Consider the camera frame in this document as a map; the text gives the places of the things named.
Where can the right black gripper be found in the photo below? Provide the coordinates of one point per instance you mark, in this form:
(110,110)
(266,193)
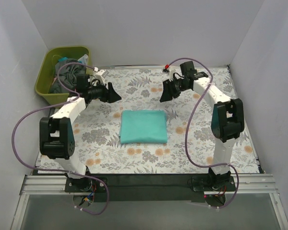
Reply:
(170,88)

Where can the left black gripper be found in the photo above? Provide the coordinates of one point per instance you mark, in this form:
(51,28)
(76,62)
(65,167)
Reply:
(108,92)

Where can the teal t shirt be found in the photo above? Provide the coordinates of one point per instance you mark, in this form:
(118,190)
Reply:
(143,126)

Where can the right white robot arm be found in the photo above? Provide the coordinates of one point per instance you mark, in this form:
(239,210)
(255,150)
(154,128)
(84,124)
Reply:
(227,116)

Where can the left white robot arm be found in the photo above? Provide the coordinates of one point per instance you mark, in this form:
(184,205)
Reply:
(56,134)

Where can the clear plastic bag in bin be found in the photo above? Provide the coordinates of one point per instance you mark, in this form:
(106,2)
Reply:
(83,61)

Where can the grey t shirt in bin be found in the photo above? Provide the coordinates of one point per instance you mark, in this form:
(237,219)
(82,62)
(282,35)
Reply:
(67,76)

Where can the green plastic laundry bin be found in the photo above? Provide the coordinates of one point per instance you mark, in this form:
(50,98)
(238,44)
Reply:
(46,74)

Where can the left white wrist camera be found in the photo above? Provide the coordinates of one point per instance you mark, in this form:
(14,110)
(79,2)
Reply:
(100,75)

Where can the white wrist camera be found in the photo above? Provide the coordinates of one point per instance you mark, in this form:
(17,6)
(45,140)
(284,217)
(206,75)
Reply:
(169,71)
(100,75)

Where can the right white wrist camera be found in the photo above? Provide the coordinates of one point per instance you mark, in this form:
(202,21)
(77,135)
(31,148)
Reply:
(169,71)

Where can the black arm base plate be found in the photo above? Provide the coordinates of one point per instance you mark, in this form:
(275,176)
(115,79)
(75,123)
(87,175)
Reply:
(151,187)

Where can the aluminium frame rail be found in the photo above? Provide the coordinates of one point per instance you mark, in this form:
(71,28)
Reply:
(44,205)

